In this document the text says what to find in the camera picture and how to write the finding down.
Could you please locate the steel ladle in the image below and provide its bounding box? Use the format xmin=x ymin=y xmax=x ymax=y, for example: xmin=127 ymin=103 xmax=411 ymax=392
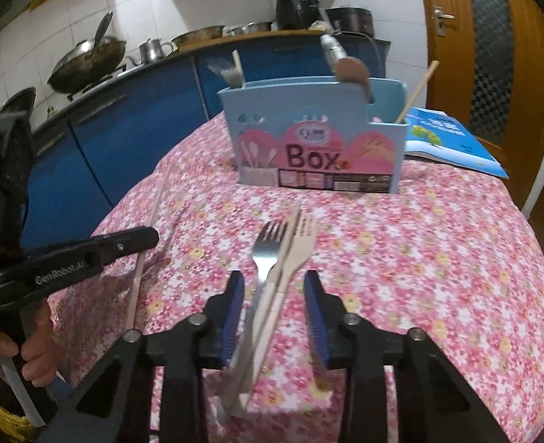
xmin=91 ymin=9 xmax=114 ymax=54

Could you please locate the black cooking pot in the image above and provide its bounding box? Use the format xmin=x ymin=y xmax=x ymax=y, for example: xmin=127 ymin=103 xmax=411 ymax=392
xmin=325 ymin=7 xmax=374 ymax=37

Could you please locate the pink floral tablecloth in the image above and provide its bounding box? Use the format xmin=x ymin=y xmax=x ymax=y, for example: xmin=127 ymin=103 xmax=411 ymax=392
xmin=46 ymin=111 xmax=544 ymax=443

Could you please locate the blue kitchen cabinet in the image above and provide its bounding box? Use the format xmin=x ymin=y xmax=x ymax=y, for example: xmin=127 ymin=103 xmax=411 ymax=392
xmin=23 ymin=37 xmax=393 ymax=241

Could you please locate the black pan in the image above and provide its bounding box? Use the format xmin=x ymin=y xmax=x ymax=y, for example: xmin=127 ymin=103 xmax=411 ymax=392
xmin=0 ymin=87 xmax=37 ymax=121

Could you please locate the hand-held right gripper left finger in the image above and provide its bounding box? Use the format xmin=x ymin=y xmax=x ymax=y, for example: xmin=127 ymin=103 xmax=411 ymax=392
xmin=46 ymin=270 xmax=246 ymax=443

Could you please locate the metal door handle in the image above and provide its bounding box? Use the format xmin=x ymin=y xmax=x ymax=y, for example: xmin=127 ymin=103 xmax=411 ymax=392
xmin=433 ymin=7 xmax=456 ymax=37

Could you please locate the orange wooden door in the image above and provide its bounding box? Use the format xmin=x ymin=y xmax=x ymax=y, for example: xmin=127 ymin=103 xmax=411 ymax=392
xmin=415 ymin=0 xmax=544 ymax=222

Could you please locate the blue utensil holder box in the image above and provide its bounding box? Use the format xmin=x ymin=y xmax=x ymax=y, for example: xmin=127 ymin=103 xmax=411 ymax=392
xmin=217 ymin=78 xmax=410 ymax=195

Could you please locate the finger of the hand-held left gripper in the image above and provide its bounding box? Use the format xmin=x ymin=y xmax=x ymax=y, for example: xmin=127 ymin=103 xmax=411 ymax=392
xmin=85 ymin=227 xmax=161 ymax=264

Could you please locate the beige plastic fork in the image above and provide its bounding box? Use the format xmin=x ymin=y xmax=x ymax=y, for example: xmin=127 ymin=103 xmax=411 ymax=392
xmin=235 ymin=211 xmax=319 ymax=413

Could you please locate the metal bowl on counter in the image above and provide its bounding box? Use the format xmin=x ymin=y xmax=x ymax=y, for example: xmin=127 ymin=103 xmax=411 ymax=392
xmin=171 ymin=25 xmax=227 ymax=49

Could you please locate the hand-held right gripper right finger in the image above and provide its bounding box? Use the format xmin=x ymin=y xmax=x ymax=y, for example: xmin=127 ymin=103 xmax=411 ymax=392
xmin=303 ymin=270 xmax=522 ymax=443

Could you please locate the wooden chopstick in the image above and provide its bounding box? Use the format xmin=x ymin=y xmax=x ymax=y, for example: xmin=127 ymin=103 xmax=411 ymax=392
xmin=396 ymin=60 xmax=440 ymax=124
xmin=124 ymin=168 xmax=171 ymax=330

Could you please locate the gas stove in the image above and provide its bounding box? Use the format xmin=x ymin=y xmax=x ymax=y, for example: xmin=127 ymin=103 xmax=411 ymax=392
xmin=66 ymin=67 xmax=132 ymax=102

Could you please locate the blue book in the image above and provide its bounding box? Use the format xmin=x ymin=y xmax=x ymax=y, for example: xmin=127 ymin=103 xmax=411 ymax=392
xmin=403 ymin=107 xmax=510 ymax=180

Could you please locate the beige brown spoon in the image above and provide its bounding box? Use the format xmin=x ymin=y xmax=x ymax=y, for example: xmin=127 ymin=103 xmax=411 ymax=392
xmin=335 ymin=56 xmax=375 ymax=102

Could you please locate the steel wok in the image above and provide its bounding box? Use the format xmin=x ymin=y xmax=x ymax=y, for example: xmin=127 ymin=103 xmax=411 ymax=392
xmin=47 ymin=36 xmax=127 ymax=94

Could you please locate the steel fork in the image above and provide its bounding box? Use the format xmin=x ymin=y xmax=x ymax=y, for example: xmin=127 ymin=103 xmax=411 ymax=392
xmin=206 ymin=58 xmax=245 ymax=88
xmin=228 ymin=221 xmax=289 ymax=407

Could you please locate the steel kettle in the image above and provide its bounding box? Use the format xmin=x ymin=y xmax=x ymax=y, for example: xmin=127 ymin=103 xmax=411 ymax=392
xmin=138 ymin=38 xmax=175 ymax=63

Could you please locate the steel pot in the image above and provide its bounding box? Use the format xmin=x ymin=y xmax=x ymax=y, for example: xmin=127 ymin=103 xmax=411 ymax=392
xmin=228 ymin=21 xmax=273 ymax=35

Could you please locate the person's left hand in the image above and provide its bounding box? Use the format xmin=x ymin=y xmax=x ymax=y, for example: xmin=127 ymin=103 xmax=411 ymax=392
xmin=0 ymin=302 xmax=61 ymax=386

